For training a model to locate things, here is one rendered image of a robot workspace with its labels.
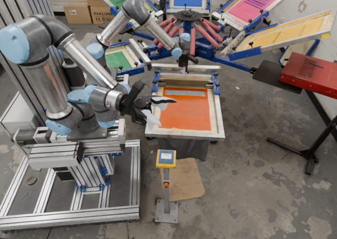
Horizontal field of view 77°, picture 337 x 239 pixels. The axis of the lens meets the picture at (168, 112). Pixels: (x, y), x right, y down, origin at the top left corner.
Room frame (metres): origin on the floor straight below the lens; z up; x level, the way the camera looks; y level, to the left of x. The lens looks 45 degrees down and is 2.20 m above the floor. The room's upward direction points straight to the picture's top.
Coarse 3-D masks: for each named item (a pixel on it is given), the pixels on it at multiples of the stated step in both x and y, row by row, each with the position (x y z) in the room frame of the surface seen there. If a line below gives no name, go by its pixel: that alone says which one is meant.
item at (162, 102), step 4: (152, 100) 0.60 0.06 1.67; (156, 100) 0.59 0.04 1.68; (160, 100) 0.59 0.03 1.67; (164, 100) 0.60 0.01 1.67; (168, 100) 0.60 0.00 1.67; (172, 100) 0.60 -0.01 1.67; (152, 104) 0.60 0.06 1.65; (156, 104) 0.60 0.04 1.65; (160, 104) 0.60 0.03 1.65; (164, 104) 0.60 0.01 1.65; (160, 108) 0.60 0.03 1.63; (164, 108) 0.60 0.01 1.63
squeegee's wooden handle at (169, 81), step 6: (168, 78) 1.59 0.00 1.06; (174, 78) 1.59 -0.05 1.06; (180, 78) 1.59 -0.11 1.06; (186, 78) 1.59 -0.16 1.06; (168, 84) 1.58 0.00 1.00; (174, 84) 1.57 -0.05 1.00; (180, 84) 1.57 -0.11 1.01; (186, 84) 1.57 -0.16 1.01; (192, 84) 1.56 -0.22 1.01; (198, 84) 1.56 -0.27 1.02; (204, 84) 1.55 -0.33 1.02
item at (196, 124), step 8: (192, 88) 1.58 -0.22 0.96; (192, 96) 1.46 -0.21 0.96; (200, 96) 1.46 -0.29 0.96; (208, 104) 1.36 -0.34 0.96; (208, 112) 1.26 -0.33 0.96; (192, 120) 1.17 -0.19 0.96; (200, 120) 1.17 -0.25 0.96; (208, 120) 1.17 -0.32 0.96; (192, 128) 1.08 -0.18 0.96; (200, 128) 1.08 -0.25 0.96; (208, 128) 1.08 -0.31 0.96
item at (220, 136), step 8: (216, 96) 1.42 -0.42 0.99; (216, 104) 1.32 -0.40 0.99; (152, 112) 1.22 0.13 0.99; (216, 112) 1.23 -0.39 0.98; (152, 136) 1.00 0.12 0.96; (160, 136) 1.00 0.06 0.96; (168, 136) 0.99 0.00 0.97; (176, 136) 0.99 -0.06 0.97; (184, 136) 0.98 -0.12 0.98; (192, 136) 0.98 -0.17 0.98; (200, 136) 0.98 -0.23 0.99; (208, 136) 0.97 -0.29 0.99; (216, 136) 0.97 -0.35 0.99; (224, 136) 0.97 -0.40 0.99
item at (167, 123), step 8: (168, 88) 1.58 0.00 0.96; (176, 88) 1.58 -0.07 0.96; (184, 88) 1.58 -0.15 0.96; (168, 96) 1.46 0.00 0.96; (176, 96) 1.46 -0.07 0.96; (184, 96) 1.46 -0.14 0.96; (160, 112) 1.26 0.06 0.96; (160, 120) 1.17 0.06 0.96; (168, 120) 1.17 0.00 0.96; (176, 120) 1.17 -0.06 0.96; (184, 120) 1.17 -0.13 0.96; (168, 128) 1.08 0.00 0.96; (184, 128) 1.08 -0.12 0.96
